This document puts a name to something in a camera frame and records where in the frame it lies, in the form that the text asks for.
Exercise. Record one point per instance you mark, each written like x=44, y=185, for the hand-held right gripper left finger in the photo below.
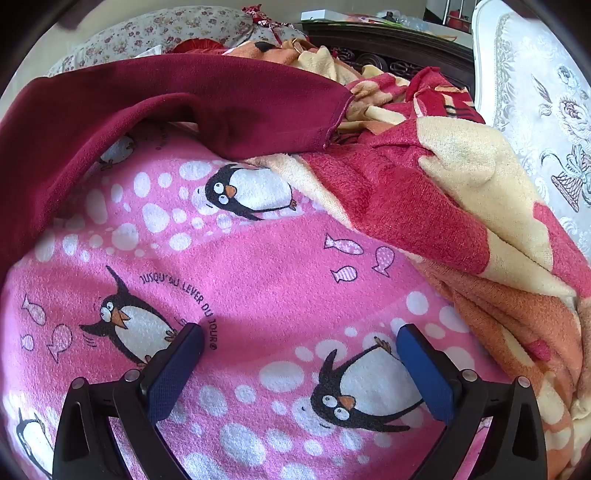
x=175, y=369

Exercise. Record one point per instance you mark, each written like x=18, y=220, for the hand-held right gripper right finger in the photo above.
x=425, y=374

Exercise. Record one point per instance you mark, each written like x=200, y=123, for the maroon fleece sweater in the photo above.
x=138, y=97

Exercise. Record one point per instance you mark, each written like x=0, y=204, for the pink penguin print blanket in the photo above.
x=258, y=277

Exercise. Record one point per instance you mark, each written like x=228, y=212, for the red cream orange blanket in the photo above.
x=415, y=184

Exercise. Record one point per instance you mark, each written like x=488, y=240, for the white embroidered cover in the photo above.
x=531, y=92

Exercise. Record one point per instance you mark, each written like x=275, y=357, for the small red cushion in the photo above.
x=198, y=46

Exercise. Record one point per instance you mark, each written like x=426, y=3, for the dark carved wooden headboard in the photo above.
x=392, y=50

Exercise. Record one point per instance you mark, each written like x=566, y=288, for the floral pillow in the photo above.
x=138, y=32

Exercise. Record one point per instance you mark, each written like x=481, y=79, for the red container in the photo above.
x=457, y=21

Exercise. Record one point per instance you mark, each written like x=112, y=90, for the white box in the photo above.
x=323, y=16

